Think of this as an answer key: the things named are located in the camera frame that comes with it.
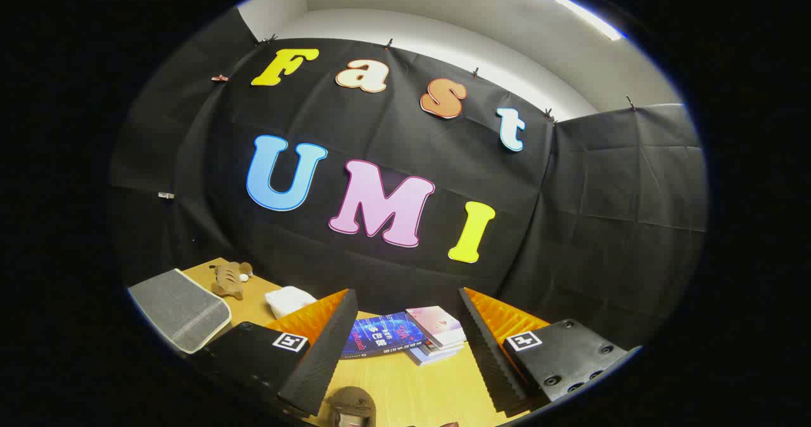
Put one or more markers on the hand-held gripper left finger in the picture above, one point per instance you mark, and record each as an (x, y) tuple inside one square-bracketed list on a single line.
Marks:
[(323, 363)]

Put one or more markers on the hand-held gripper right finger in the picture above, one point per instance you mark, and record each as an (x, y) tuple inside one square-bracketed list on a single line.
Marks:
[(488, 351)]

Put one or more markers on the grey fabric storage box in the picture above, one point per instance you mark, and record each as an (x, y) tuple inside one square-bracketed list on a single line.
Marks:
[(180, 310)]

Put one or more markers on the dark grey book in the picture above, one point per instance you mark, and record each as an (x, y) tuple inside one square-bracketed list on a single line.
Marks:
[(447, 348)]

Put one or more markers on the pale blue book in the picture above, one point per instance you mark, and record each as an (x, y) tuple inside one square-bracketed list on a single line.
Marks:
[(434, 356)]

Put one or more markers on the pink and white book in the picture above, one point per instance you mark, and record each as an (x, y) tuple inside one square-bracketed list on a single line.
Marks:
[(437, 325)]

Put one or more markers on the brown striped plush toy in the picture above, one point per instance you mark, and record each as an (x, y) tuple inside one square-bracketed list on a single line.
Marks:
[(229, 279)]

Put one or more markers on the black backdrop cloth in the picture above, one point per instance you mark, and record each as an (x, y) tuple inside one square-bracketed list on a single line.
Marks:
[(405, 129)]

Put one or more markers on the red clip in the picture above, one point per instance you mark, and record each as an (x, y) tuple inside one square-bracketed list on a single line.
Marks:
[(219, 78)]

